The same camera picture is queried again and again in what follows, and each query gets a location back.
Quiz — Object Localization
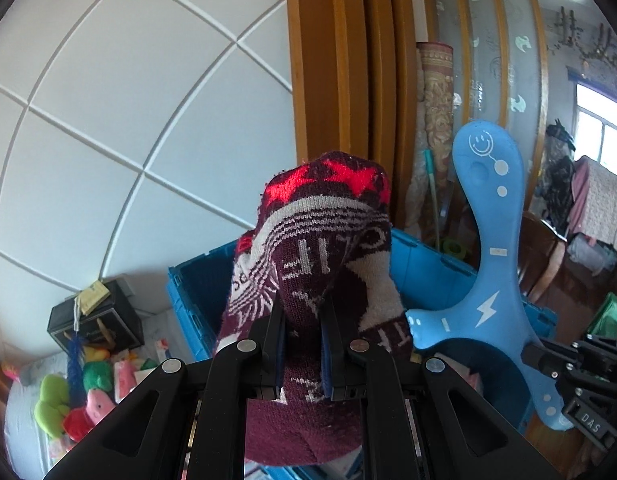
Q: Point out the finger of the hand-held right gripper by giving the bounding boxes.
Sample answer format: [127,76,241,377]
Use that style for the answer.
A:
[521,341,589,382]

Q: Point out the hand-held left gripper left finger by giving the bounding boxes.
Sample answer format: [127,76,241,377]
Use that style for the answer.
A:
[42,305,289,480]

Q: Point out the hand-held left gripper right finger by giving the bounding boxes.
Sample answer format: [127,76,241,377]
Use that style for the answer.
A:
[321,305,562,480]

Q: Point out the blue plastic crate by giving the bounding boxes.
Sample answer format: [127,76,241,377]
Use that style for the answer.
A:
[167,227,559,480]

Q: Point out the maroon patterned knit sock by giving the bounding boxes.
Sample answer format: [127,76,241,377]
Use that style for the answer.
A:
[216,151,414,466]

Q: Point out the blue plastic boomerang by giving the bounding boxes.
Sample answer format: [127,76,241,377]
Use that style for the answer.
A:
[406,120,574,431]

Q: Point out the green bag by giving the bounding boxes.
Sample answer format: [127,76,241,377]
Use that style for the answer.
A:
[591,292,617,341]

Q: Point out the wooden chair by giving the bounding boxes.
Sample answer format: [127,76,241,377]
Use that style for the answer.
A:
[519,210,572,306]

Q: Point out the pink white packet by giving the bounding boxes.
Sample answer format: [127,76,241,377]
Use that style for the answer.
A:
[113,357,159,403]

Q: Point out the black box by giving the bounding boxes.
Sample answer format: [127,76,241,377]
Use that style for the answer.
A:
[47,277,145,356]

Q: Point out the floral cloth on rack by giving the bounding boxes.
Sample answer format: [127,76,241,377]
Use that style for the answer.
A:
[571,155,617,256]

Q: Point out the dark hanging clothes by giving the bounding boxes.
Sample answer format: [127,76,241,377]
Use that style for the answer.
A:
[536,120,577,226]

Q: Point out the small green plush toy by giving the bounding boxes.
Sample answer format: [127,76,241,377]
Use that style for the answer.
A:
[82,361,113,393]

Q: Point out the pink plush toy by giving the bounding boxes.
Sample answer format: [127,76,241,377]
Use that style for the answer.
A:
[86,389,116,423]

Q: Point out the yellow paper tag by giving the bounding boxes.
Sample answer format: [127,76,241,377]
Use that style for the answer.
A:
[76,282,112,316]

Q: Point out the blue feather toy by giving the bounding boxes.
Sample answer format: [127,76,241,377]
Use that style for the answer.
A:
[66,335,86,406]

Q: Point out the red plush toy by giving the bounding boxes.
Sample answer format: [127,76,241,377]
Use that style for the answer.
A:
[62,407,96,443]

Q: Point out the large green plush toy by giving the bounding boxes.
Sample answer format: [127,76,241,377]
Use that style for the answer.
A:
[34,374,72,438]

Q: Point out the window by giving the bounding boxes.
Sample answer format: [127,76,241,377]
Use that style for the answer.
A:
[573,80,617,178]

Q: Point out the rolled patterned carpet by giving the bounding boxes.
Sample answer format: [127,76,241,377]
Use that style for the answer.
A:
[416,42,457,238]

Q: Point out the frosted glass sliding door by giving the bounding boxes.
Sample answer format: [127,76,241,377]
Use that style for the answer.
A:
[419,0,552,221]

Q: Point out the teal mop handle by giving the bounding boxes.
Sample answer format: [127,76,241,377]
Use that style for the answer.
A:
[423,149,444,248]

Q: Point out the wooden door frame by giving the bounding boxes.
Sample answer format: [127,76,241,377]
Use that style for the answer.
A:
[283,0,419,226]

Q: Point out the branch wall decal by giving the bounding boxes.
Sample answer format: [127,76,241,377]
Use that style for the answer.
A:
[549,7,617,68]

